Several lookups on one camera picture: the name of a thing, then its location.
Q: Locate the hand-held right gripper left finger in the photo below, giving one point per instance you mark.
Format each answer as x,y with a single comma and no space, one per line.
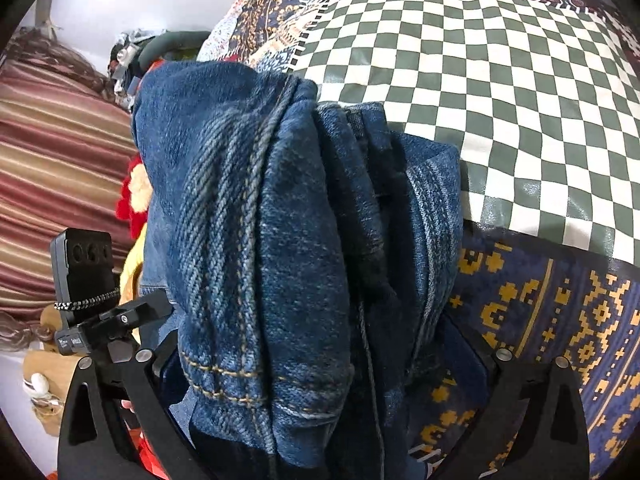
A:
150,410

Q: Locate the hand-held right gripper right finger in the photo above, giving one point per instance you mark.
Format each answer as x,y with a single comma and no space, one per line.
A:
500,400

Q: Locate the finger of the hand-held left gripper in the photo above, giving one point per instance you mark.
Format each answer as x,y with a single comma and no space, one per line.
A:
155,307

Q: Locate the blue denim jacket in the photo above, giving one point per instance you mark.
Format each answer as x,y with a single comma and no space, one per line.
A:
280,240

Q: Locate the red yellow fuzzy blanket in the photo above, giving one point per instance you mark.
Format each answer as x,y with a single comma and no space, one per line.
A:
137,195

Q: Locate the striped red curtain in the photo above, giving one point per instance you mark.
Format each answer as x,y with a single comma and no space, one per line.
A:
50,160

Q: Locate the white round object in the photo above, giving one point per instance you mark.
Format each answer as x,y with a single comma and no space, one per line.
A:
36,384

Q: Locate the patchwork patterned bedspread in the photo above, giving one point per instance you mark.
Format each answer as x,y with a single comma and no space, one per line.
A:
475,85

